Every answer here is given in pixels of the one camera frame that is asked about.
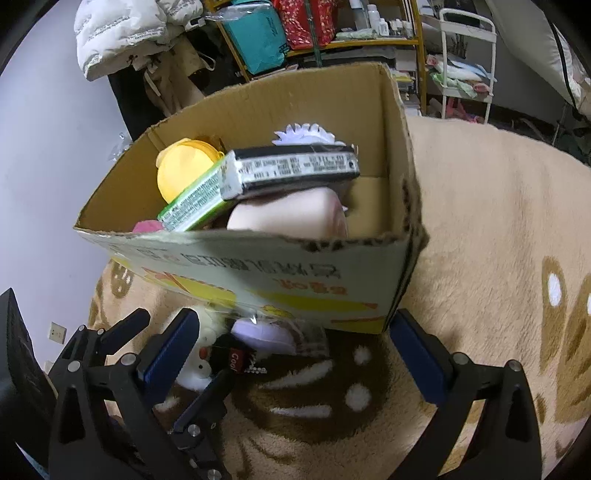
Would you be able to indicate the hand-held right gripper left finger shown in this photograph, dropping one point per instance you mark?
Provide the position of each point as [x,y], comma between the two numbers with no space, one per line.
[171,350]

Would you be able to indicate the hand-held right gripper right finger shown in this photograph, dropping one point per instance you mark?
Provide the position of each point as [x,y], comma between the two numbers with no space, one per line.
[415,361]

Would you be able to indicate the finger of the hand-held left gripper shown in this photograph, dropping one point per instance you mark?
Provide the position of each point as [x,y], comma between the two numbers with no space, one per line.
[207,401]
[124,330]

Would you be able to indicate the white plush toy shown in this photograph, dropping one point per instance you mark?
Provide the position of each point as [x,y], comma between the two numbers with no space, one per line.
[201,368]

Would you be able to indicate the purple plush doll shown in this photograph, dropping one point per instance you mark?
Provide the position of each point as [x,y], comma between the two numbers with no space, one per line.
[263,337]

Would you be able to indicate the magenta plush toy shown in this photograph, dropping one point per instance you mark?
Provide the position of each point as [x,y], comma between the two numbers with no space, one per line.
[147,226]

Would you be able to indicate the cardboard box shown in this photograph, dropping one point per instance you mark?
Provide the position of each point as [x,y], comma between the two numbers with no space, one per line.
[277,277]

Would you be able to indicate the green packet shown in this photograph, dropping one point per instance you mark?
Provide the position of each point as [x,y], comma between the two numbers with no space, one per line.
[198,199]

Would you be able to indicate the black and white box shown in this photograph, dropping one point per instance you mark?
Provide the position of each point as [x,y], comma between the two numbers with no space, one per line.
[286,169]

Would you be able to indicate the beige patterned blanket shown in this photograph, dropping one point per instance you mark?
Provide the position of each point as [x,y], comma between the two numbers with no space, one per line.
[485,207]

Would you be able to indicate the yellow plush toy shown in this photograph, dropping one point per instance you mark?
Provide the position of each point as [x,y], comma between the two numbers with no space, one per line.
[184,170]

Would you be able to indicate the pink roll cushion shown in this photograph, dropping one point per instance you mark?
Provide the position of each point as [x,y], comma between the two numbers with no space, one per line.
[286,213]

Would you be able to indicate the black garment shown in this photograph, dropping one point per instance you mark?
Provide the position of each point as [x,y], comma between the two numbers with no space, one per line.
[134,101]

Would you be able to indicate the beige trousers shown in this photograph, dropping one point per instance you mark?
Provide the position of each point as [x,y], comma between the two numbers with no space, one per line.
[180,78]

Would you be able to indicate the stack of books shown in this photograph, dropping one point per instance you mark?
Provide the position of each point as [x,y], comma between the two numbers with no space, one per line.
[407,92]

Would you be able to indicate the white puffer jacket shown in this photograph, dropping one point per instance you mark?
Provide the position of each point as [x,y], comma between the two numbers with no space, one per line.
[120,37]

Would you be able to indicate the teal bag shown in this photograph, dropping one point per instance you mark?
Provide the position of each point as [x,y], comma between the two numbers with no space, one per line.
[254,37]

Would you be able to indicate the wooden shelf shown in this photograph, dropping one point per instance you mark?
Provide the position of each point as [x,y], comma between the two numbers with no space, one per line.
[360,44]

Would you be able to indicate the green pole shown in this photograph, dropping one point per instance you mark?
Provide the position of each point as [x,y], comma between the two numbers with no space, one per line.
[317,50]

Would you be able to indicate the white folded mattress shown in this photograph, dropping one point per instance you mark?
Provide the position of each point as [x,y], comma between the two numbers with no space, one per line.
[531,41]

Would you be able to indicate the group of white bottles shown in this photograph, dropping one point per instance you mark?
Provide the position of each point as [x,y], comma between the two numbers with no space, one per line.
[371,18]

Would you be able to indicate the white trolley cart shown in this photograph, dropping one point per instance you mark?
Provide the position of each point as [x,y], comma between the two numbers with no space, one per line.
[466,16]

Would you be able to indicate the red gift bag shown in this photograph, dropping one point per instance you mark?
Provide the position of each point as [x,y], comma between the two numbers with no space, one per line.
[304,23]

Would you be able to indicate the wall socket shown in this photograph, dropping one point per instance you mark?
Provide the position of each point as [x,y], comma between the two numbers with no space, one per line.
[57,333]

